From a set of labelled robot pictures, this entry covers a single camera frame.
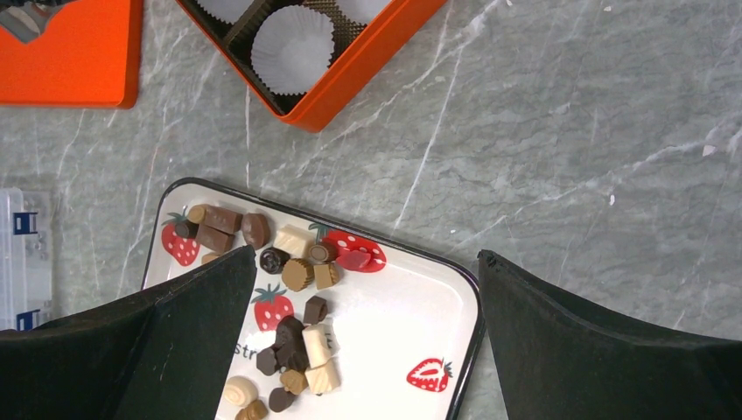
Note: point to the orange chocolate box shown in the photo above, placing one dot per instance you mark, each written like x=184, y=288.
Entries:
x=366, y=35

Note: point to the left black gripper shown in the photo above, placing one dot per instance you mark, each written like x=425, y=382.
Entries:
x=27, y=20

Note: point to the brown bar chocolate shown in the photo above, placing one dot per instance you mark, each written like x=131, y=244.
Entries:
x=222, y=219

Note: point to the white paper cup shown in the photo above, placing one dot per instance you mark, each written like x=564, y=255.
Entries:
x=292, y=49

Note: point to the dark round chocolate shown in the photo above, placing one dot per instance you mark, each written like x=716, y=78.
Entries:
x=272, y=260

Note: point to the brown oval chocolate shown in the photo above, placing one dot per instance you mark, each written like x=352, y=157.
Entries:
x=255, y=230

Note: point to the caramel chocolate piece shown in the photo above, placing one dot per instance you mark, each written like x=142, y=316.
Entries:
x=255, y=410

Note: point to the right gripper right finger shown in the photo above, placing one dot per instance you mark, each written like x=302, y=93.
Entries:
x=561, y=356

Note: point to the tan fluted chocolate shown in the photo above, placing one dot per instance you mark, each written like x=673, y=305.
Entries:
x=297, y=274

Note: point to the clear plastic screw box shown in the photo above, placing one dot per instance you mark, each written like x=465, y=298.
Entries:
x=26, y=259

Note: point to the white swirl chocolate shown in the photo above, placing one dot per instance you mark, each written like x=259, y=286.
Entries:
x=239, y=391

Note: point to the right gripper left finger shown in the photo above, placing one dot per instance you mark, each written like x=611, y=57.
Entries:
x=161, y=353

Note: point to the orange box lid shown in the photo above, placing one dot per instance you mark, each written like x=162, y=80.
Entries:
x=88, y=57

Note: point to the white strawberry tray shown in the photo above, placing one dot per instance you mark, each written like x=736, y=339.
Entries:
x=404, y=334

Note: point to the white block chocolate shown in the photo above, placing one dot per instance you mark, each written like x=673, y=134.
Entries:
x=294, y=241

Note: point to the tan square chocolate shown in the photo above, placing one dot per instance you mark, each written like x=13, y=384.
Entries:
x=326, y=275

